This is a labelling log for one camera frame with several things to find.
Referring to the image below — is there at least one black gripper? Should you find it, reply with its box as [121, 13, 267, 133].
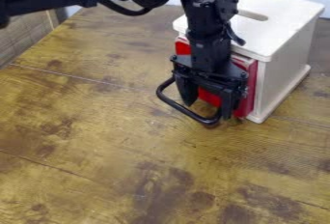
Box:
[170, 33, 247, 120]

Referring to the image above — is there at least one red wooden drawer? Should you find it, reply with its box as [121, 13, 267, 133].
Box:
[174, 36, 257, 118]

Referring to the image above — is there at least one black metal drawer handle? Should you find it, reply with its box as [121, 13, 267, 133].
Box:
[156, 77, 221, 126]

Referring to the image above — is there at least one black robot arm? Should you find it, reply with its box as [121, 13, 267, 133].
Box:
[0, 0, 247, 125]

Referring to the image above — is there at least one white wooden cabinet box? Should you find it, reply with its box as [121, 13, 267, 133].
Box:
[170, 0, 325, 125]

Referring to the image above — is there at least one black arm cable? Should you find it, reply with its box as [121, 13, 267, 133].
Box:
[98, 0, 153, 17]

